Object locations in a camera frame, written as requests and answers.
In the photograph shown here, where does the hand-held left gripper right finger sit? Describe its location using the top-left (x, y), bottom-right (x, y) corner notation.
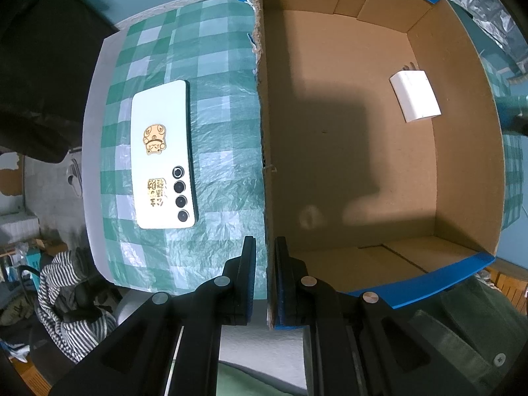
top-left (274, 237), bottom-right (500, 396)

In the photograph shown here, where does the white smartphone with gold stickers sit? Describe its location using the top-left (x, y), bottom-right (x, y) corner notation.
top-left (131, 80), bottom-right (199, 230)

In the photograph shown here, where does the green checkered plastic tablecloth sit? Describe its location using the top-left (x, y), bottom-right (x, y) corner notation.
top-left (97, 0), bottom-right (524, 300)

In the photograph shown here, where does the white power adapter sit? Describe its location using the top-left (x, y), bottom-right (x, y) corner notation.
top-left (389, 64), bottom-right (442, 123)

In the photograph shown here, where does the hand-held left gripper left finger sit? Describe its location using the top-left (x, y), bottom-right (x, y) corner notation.
top-left (49, 236), bottom-right (256, 396)

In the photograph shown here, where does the black white striped cloth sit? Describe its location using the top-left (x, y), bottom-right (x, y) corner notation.
top-left (35, 247), bottom-right (118, 364)

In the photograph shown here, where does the wooden crate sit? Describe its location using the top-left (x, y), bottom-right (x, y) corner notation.
top-left (487, 268), bottom-right (528, 314)

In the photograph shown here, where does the crumpled silver foil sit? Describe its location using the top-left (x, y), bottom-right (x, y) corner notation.
top-left (425, 0), bottom-right (528, 75)

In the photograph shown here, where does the blue cardboard box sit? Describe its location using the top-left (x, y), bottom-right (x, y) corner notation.
top-left (252, 0), bottom-right (510, 331)

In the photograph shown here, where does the dark cloth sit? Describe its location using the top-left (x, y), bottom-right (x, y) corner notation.
top-left (0, 0), bottom-right (120, 163)

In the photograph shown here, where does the olive green garment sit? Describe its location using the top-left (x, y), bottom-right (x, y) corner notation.
top-left (408, 280), bottom-right (528, 396)

